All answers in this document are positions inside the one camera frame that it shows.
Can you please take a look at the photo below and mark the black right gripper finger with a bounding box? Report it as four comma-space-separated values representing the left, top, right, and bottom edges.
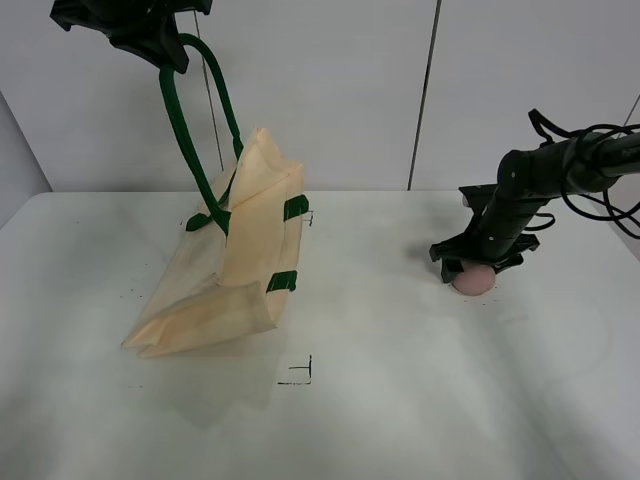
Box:
492, 260, 523, 275
441, 258, 464, 284

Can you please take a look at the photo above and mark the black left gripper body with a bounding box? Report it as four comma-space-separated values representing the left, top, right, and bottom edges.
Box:
50, 0, 213, 37

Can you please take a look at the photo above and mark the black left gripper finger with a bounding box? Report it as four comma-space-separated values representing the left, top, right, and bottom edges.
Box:
110, 17, 189, 74

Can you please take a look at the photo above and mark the pink peach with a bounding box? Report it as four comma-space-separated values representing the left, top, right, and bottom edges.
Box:
451, 265, 496, 296

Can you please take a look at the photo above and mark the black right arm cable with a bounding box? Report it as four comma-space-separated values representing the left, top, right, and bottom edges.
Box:
528, 108, 640, 239

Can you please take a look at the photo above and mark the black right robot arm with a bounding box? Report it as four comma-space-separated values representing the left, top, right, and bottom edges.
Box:
429, 131, 639, 283

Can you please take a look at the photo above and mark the cream linen bag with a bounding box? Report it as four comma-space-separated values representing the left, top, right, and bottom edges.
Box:
122, 34, 310, 358

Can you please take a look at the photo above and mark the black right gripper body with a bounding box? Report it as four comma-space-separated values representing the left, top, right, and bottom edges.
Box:
429, 185, 540, 266

